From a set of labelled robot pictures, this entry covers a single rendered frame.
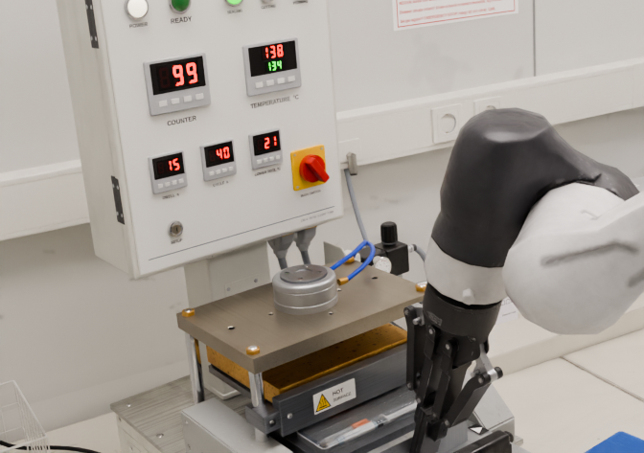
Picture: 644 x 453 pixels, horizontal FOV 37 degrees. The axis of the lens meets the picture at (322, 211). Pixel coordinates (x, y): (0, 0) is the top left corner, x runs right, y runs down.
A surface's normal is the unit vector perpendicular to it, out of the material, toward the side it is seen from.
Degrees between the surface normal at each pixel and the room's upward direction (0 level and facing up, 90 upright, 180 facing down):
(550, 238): 51
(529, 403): 0
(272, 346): 0
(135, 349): 90
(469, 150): 81
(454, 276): 99
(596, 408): 0
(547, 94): 90
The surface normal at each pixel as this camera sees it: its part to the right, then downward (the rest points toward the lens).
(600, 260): -0.22, 0.25
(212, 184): 0.58, 0.19
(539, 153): 0.32, 0.40
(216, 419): -0.07, -0.95
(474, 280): -0.15, 0.51
